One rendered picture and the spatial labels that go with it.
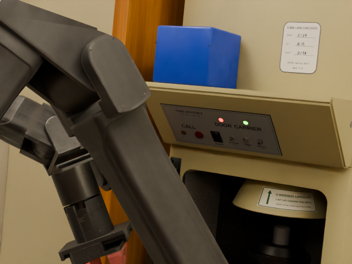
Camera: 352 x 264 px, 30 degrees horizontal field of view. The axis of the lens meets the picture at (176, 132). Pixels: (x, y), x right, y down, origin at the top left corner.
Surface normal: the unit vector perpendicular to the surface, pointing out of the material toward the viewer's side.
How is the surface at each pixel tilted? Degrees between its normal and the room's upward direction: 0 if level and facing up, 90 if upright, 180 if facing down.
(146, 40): 90
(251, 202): 67
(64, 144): 59
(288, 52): 90
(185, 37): 90
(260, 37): 90
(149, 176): 74
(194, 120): 135
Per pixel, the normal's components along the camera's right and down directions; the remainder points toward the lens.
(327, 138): -0.44, 0.70
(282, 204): -0.15, -0.36
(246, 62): -0.53, 0.00
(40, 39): 0.53, -0.20
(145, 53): 0.84, 0.11
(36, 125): 0.33, -0.44
